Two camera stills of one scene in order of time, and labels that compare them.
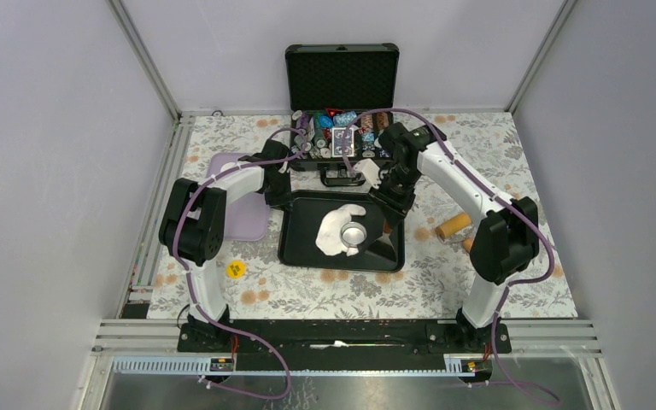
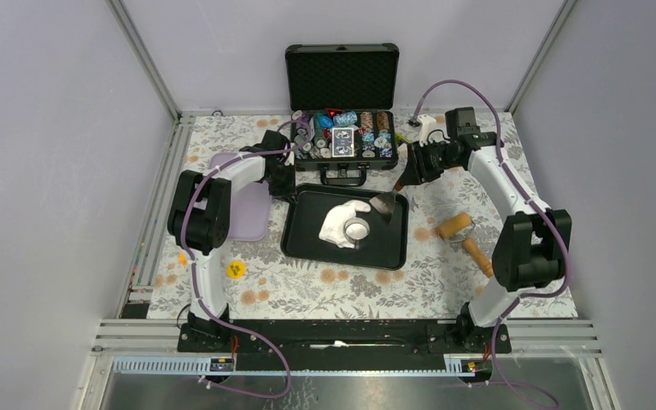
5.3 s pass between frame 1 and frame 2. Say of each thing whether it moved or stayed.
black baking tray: moved
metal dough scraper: moved
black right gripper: moved
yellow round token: stayed
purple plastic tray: stayed
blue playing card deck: stayed
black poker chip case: stayed
